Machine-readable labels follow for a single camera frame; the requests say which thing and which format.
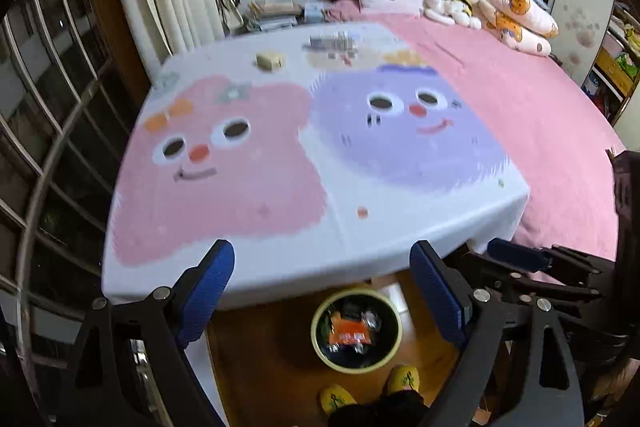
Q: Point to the stack of books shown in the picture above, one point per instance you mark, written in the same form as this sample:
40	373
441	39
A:
263	16

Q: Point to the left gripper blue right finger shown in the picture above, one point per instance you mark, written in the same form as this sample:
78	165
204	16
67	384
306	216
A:
445	291

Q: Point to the beige square box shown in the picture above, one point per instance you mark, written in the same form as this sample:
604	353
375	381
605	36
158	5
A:
269	61

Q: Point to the folded cartoon quilt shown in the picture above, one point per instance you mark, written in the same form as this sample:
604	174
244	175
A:
521	25

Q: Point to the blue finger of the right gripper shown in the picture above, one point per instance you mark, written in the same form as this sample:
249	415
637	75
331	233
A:
518	256

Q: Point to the right yellow slipper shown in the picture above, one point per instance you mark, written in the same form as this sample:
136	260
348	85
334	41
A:
403	378

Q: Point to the white wardrobe with shelves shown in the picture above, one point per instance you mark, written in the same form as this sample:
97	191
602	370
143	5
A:
598	48

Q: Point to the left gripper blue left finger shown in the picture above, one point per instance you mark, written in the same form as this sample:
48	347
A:
198	291

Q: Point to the orange snack packet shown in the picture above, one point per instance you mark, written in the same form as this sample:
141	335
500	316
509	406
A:
348	332

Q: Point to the metal window grille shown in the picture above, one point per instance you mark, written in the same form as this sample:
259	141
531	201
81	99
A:
65	121

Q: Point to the yellow rimmed trash bin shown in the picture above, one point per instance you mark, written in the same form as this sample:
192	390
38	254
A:
385	326

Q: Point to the white plush toy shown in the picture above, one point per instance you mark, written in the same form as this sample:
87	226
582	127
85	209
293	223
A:
452	12

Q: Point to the pink bed sheet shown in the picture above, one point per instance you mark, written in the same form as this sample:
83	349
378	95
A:
555	135

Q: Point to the cartoon printed tablecloth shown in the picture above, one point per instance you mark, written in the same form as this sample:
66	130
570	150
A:
320	173

